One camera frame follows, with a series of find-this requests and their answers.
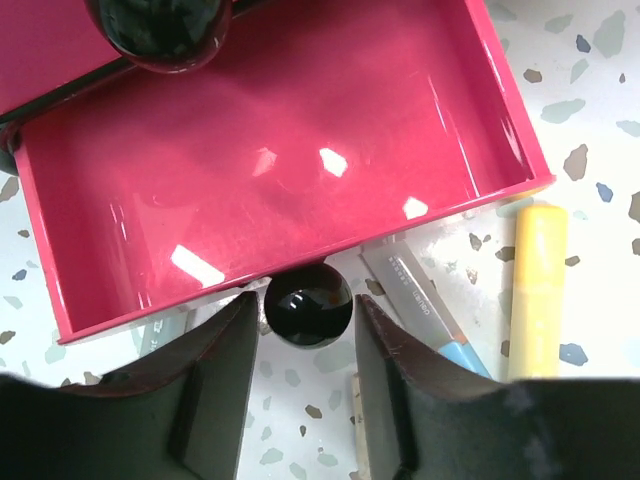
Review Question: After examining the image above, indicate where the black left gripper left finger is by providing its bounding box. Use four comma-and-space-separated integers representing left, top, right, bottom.
1, 292, 258, 479

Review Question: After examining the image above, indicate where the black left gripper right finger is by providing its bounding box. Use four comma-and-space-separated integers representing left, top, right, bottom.
355, 295, 639, 479

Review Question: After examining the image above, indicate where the pink bottom drawer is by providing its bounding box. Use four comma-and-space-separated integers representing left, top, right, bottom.
16, 1, 553, 343

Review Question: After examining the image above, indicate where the pink drawer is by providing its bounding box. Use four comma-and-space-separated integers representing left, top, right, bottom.
0, 0, 261, 126
16, 1, 553, 343

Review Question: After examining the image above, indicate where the beige worn eraser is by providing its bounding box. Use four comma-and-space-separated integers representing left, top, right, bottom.
351, 373, 366, 479

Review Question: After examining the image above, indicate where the green clear highlighter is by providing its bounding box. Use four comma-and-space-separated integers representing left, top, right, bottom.
130, 313, 188, 357

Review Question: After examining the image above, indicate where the clear lead case blue cap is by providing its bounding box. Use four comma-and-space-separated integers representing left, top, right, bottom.
361, 241, 490, 378

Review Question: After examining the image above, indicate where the yellow highlighter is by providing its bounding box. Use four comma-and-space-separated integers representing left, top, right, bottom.
507, 204, 568, 381

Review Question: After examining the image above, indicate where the pink middle drawer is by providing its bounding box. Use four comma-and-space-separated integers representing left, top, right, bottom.
0, 0, 261, 126

